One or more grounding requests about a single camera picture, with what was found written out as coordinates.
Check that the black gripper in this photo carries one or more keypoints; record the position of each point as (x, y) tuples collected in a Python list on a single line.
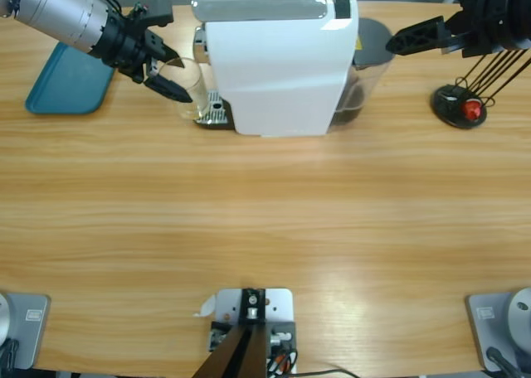
[(122, 48), (498, 17)]

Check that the clear drinking glass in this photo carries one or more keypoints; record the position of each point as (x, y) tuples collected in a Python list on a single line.
[(195, 88)]

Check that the chrome coffee machine lever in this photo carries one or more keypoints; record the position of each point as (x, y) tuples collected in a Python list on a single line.
[(257, 8)]

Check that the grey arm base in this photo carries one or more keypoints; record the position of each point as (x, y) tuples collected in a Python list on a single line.
[(498, 324), (25, 332)]

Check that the red coffee capsule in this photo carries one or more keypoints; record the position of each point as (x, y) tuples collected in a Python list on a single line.
[(472, 109)]

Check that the white coffee machine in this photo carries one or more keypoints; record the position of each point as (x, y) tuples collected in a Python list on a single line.
[(278, 79)]

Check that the black capsule holder with rods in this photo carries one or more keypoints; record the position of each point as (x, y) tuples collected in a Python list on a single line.
[(446, 104)]

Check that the metal drip tray grille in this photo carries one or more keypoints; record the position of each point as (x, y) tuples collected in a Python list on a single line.
[(220, 119)]

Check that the teal plastic tray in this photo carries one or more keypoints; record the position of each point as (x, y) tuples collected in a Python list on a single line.
[(66, 88)]

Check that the white paper tag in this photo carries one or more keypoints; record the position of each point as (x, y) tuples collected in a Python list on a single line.
[(206, 307)]

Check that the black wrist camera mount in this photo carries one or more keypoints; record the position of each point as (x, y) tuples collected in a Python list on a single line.
[(159, 15)]

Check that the dark aluminium post with bracket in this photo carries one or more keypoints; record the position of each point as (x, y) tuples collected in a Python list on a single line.
[(242, 353)]

